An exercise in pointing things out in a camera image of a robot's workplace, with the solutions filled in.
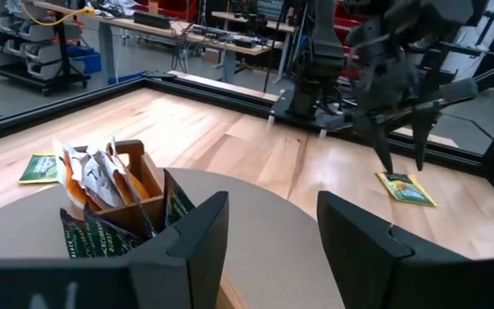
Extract round beige mat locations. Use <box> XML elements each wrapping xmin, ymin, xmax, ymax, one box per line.
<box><xmin>0</xmin><ymin>167</ymin><xmax>346</xmax><ymax>309</ymax></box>

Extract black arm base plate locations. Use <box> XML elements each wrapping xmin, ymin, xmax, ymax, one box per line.
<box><xmin>268</xmin><ymin>89</ymin><xmax>359</xmax><ymax>132</ymax></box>

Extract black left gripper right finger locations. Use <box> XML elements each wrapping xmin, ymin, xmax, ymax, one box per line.
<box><xmin>317</xmin><ymin>191</ymin><xmax>494</xmax><ymax>309</ymax></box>

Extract black table edge frame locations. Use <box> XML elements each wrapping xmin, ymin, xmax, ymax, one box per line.
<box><xmin>0</xmin><ymin>70</ymin><xmax>488</xmax><ymax>173</ymax></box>

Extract wooden tea organizer box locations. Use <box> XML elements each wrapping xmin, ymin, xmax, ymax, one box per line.
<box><xmin>94</xmin><ymin>139</ymin><xmax>166</xmax><ymax>241</ymax></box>

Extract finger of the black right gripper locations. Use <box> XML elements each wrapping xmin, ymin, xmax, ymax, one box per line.
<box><xmin>410</xmin><ymin>78</ymin><xmax>479</xmax><ymax>172</ymax></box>
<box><xmin>353</xmin><ymin>112</ymin><xmax>395</xmax><ymax>174</ymax></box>

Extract black drawer cabinet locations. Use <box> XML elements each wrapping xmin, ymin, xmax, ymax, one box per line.
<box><xmin>255</xmin><ymin>0</ymin><xmax>286</xmax><ymax>21</ymax></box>

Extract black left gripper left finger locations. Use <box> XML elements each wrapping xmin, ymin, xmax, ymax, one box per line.
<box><xmin>0</xmin><ymin>191</ymin><xmax>230</xmax><ymax>309</ymax></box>

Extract long wooden desk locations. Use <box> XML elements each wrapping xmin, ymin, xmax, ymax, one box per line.
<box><xmin>32</xmin><ymin>0</ymin><xmax>274</xmax><ymax>85</ymax></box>

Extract black rack grey bins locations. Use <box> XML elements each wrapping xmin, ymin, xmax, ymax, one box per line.
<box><xmin>0</xmin><ymin>0</ymin><xmax>92</xmax><ymax>96</ymax></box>

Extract black box on desk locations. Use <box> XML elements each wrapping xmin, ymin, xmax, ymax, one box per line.
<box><xmin>133</xmin><ymin>11</ymin><xmax>172</xmax><ymax>30</ymax></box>

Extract small wooden desk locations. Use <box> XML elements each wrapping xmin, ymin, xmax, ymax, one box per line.
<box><xmin>211</xmin><ymin>10</ymin><xmax>295</xmax><ymax>34</ymax></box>

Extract black hanging cables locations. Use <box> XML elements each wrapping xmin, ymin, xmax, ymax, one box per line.
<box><xmin>172</xmin><ymin>33</ymin><xmax>193</xmax><ymax>73</ymax></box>

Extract green yellow citrus tea bag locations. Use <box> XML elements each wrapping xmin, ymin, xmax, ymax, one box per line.
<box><xmin>17</xmin><ymin>153</ymin><xmax>59</xmax><ymax>185</ymax></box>
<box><xmin>375</xmin><ymin>171</ymin><xmax>437</xmax><ymax>208</ymax></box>

